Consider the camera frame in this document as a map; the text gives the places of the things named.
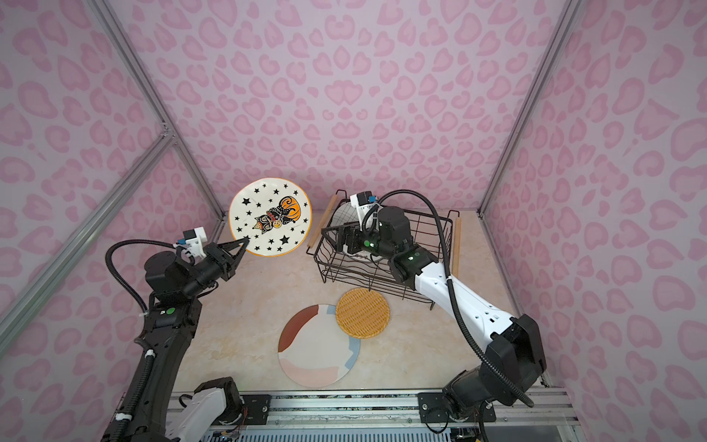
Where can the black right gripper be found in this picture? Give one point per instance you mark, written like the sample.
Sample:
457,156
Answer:
354,232

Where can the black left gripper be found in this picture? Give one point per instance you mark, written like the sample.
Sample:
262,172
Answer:
217,255

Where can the black wire dish rack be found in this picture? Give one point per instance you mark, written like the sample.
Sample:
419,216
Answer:
361,271

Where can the star pattern character plate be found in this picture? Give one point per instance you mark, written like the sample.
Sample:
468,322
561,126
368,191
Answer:
275,215

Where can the tan woven bamboo tray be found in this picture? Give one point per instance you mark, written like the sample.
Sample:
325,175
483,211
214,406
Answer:
362,313

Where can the large pastel colour-block plate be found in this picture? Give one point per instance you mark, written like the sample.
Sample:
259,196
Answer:
314,351

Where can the white grid pattern plate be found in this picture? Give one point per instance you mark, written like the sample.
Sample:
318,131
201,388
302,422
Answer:
344,214

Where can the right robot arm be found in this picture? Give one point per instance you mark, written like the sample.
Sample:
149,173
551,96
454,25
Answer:
509,348

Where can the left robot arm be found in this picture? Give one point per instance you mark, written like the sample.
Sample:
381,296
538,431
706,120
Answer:
169,327

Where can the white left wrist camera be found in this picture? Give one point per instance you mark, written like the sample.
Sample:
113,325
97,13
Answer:
191,246

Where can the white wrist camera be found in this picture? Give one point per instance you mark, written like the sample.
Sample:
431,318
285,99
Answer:
362,203
191,246

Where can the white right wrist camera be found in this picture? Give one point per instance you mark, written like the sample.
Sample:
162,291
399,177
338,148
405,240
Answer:
362,203

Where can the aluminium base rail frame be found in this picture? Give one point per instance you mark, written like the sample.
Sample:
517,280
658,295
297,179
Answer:
396,415

